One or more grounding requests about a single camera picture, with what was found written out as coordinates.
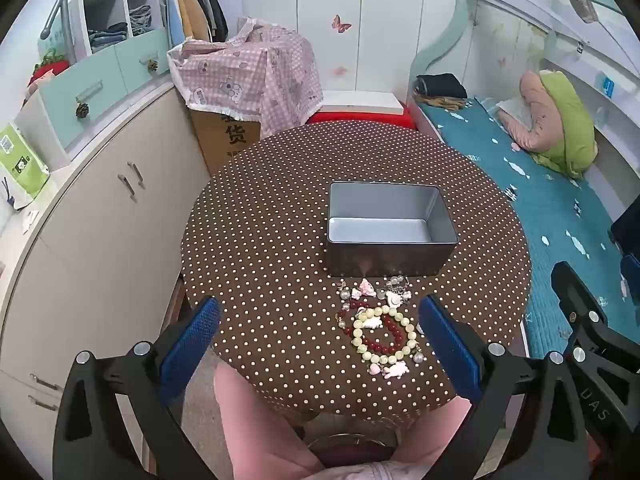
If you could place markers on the cardboard box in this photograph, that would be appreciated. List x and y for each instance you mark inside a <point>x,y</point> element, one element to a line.
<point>225,140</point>

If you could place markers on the small blue box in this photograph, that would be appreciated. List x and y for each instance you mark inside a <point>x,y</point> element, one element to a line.
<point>608,85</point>

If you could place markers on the white board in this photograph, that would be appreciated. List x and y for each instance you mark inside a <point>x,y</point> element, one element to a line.
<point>360,101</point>

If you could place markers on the pearl earring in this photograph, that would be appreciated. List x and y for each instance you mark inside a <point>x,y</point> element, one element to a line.
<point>418,358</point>

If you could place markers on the hanging mustard garment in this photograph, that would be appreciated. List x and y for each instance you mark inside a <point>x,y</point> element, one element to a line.
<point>192,10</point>

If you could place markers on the brown wall sticker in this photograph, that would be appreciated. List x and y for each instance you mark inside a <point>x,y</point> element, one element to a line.
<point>585,9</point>

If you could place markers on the silver bead cluster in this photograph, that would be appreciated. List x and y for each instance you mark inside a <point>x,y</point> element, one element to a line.
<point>396,287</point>

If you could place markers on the dark red round stool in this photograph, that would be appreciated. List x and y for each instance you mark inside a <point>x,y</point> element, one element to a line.
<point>350,452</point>

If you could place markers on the small mint drawer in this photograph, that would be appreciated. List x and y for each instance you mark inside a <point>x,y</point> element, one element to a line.
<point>142,52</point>

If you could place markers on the silver tin box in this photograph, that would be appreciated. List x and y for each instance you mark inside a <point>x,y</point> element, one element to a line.
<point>390,260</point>

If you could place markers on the white cabinet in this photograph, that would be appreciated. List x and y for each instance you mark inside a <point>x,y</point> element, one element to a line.
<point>100,220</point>

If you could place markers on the white wardrobe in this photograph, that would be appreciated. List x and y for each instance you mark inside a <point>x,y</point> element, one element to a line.
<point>310,20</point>

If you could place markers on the pink butterfly sticker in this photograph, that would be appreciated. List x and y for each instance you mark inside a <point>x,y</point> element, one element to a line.
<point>341,23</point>

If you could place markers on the green bag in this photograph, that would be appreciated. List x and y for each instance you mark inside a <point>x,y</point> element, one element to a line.
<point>22,160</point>

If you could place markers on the teal patterned bed sheet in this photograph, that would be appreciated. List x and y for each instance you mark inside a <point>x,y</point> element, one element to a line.
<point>545,210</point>

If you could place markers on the pale butterfly sticker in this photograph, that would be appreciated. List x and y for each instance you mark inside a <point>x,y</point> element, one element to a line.
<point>340,71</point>

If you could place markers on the dark cloth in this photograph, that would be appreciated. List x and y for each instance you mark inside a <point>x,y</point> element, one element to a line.
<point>627,230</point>

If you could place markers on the pink and green pillow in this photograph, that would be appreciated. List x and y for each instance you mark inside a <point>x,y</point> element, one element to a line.
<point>565,120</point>

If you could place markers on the brown polka dot tablecloth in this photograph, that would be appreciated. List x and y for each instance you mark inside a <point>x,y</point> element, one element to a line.
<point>270,240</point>

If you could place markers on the white paper bag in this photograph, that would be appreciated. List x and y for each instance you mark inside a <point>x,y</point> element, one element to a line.
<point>10,190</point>

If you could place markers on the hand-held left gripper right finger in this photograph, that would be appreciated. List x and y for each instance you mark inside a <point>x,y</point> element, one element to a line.
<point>450,345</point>

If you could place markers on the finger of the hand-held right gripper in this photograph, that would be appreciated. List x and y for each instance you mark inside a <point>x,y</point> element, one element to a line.
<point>631,277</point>
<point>575,295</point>

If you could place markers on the mint bed frame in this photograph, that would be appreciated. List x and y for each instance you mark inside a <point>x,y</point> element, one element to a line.
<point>440,35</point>

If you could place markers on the red cloth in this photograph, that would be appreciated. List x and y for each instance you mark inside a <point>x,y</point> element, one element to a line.
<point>47,72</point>

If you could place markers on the white rabbit charm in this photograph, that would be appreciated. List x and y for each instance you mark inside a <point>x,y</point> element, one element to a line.
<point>370,321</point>

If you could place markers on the white pillow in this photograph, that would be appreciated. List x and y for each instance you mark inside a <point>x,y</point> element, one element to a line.
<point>510,108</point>

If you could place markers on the large mint drawer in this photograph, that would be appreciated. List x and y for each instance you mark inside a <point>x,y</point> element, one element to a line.
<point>75,90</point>

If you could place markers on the pink checked cloth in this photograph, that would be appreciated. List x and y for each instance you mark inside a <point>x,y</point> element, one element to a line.
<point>250,70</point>

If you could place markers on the hanging dark garment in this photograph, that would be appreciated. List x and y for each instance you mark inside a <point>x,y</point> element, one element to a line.
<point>215,7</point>

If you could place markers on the silver earring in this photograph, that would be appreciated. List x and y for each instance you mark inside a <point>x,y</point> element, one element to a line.
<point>343,289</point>

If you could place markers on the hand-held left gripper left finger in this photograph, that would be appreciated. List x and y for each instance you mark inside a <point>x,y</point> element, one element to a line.
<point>192,345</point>

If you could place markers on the hanging light blue garment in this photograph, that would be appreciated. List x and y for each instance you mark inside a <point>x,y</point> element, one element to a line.
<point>172,15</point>

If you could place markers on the pine cone drawer knob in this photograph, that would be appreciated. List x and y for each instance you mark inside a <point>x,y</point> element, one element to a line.
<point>153,65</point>
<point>81,109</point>

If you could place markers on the white heart charm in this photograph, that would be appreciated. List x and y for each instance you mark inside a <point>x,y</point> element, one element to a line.
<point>393,299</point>

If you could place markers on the folded dark clothes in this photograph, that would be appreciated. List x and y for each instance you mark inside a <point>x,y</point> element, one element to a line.
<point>441,85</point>

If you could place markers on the folded light jeans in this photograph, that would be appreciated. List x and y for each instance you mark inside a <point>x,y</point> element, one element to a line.
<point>141,20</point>

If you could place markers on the person's pink pants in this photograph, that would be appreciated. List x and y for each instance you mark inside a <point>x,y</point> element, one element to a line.
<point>260,425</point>

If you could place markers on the folded tan garment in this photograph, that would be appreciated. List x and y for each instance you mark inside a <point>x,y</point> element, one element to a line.
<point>445,103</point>

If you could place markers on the pink spotted charm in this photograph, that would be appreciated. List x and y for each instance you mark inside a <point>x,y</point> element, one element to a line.
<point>366,288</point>

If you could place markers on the folded dark jeans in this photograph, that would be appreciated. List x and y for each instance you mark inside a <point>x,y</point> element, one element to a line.
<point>107,35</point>

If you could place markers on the pink rabbit charm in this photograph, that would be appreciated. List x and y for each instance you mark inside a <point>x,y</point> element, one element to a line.
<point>396,370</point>

